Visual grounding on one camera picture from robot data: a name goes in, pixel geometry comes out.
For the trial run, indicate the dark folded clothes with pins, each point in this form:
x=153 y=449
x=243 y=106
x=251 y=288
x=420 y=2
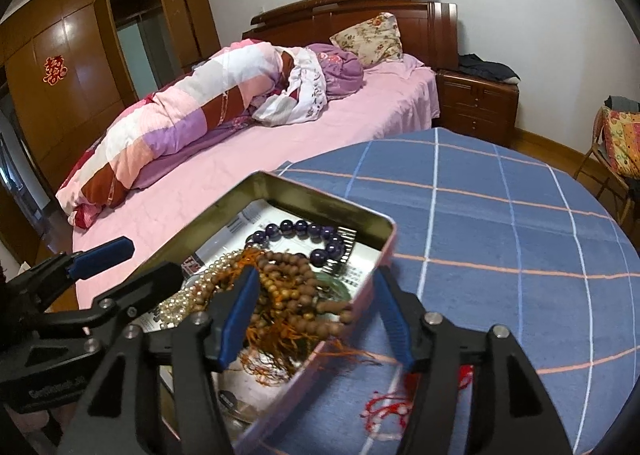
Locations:
x=487 y=67

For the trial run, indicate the floral pillow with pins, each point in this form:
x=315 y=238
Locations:
x=370 y=37

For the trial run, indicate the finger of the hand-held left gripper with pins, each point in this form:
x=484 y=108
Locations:
x=100 y=255
x=150 y=280

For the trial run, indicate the wooden chair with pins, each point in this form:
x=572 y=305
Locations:
x=600 y=165

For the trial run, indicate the wooden wardrobe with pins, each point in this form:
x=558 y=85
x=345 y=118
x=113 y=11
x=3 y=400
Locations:
x=75 y=35

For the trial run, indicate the wooden headboard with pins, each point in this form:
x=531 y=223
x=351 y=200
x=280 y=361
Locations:
x=400 y=5

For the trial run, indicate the metal tin box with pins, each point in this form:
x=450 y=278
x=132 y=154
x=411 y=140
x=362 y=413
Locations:
x=380 y=245

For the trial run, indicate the wooden nightstand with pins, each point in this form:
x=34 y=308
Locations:
x=475 y=105

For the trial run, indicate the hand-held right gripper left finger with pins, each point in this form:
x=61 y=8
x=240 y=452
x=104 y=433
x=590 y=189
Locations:
x=240 y=315

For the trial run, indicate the purple cloth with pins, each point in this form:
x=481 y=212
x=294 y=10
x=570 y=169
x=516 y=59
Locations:
x=340 y=72

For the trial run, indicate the blue checked tablecloth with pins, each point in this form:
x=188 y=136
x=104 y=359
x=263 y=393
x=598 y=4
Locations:
x=500 y=235

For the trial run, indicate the colourful patterned cushion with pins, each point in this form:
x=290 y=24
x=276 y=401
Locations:
x=625 y=145

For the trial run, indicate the red paper decoration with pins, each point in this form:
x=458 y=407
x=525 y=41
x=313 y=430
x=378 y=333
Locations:
x=55 y=70

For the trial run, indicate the bed with pink sheet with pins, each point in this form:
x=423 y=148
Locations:
x=200 y=175

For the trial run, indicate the newspaper lining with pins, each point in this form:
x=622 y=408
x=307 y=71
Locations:
x=250 y=217

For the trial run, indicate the pink patchwork quilt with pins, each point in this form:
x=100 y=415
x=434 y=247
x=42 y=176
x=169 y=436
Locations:
x=175 y=120

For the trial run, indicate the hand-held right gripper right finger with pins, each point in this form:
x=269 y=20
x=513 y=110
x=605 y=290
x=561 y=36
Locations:
x=395 y=325

